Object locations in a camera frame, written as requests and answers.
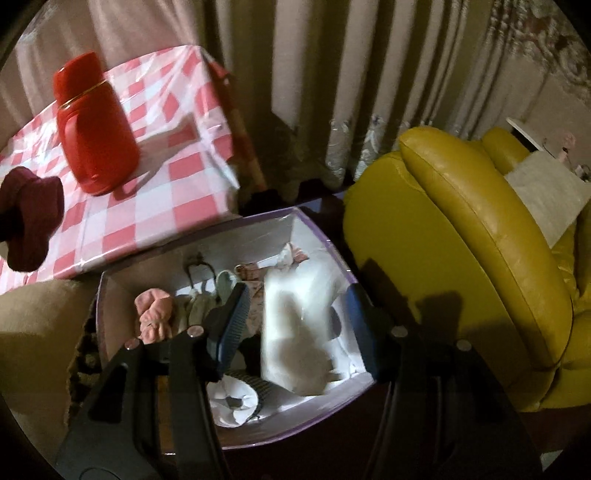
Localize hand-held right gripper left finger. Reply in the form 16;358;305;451
55;282;252;480

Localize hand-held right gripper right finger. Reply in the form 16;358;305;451
346;282;541;480

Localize white cloth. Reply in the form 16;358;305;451
260;257;362;398

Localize white cardboard box purple rim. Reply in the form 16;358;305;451
95;206;376;451

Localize maroon knit sock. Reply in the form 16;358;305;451
0;166;65;273

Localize pink floral baby garment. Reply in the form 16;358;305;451
233;242;310;335

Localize pink knit sock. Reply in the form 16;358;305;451
134;288;175;345

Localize white grey striped sock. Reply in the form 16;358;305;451
206;368;279;428

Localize yellow leather armchair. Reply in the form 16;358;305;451
342;126;591;415

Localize wooden table leg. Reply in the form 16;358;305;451
228;108;269;191

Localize red white checkered tablecloth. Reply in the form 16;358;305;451
0;45;241;296

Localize beige cushion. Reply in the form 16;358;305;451
0;277;103;437

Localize red thermos jug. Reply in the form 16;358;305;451
52;52;140;196

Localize white board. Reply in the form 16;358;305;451
505;116;556;153

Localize beige patterned curtain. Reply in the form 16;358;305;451
0;0;591;204

